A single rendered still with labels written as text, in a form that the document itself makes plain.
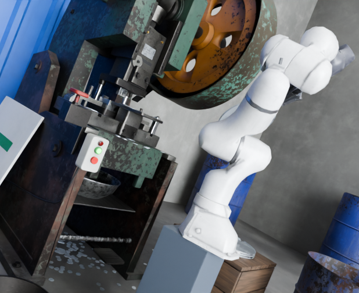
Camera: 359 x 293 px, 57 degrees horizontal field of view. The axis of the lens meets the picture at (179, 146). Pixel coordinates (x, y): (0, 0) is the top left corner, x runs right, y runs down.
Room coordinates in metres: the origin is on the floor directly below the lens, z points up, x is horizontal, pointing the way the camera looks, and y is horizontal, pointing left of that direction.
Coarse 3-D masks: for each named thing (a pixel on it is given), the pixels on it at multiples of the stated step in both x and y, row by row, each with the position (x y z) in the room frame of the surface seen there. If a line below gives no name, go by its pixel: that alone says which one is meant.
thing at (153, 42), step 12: (156, 36) 1.61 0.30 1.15; (144, 48) 1.58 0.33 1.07; (156, 48) 1.63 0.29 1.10; (120, 60) 1.60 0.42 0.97; (132, 60) 1.54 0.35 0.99; (144, 60) 1.60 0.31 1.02; (156, 60) 1.65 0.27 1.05; (120, 72) 1.58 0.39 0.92; (132, 72) 1.56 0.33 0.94; (144, 72) 1.58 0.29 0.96; (132, 84) 1.59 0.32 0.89; (144, 84) 1.60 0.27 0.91
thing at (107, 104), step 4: (100, 100) 1.62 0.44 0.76; (104, 100) 1.60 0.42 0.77; (108, 100) 1.58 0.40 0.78; (104, 104) 1.59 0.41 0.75; (108, 104) 1.57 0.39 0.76; (112, 104) 1.59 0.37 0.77; (108, 108) 1.58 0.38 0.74; (112, 108) 1.59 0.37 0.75; (116, 108) 1.61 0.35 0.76; (116, 112) 1.62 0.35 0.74
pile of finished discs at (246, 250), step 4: (240, 240) 1.72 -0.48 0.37; (236, 244) 1.58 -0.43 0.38; (240, 244) 1.64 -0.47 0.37; (244, 244) 1.67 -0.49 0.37; (248, 244) 1.69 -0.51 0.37; (236, 248) 1.53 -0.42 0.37; (240, 248) 1.56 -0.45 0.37; (244, 248) 1.58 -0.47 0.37; (248, 248) 1.62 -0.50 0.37; (252, 248) 1.65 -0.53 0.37; (240, 252) 1.48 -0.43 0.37; (244, 252) 1.49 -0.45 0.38; (248, 252) 1.54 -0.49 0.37; (252, 252) 1.57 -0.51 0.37; (240, 256) 1.48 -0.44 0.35; (244, 256) 1.49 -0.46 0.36; (248, 256) 1.50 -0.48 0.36; (252, 256) 1.53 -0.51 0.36
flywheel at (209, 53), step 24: (216, 0) 1.93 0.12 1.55; (240, 0) 1.81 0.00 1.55; (216, 24) 1.88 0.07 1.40; (240, 24) 1.76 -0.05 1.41; (192, 48) 1.95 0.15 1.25; (216, 48) 1.83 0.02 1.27; (240, 48) 1.67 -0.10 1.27; (168, 72) 2.02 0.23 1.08; (192, 72) 1.90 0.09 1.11; (216, 72) 1.74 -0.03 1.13
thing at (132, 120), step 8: (120, 104) 1.52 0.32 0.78; (120, 112) 1.54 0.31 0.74; (128, 112) 1.51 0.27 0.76; (136, 112) 1.43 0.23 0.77; (120, 120) 1.52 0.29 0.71; (128, 120) 1.52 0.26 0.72; (136, 120) 1.55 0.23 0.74; (160, 120) 1.49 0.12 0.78; (120, 128) 1.51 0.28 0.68; (128, 128) 1.53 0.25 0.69; (136, 128) 1.56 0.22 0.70; (128, 136) 1.54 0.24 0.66
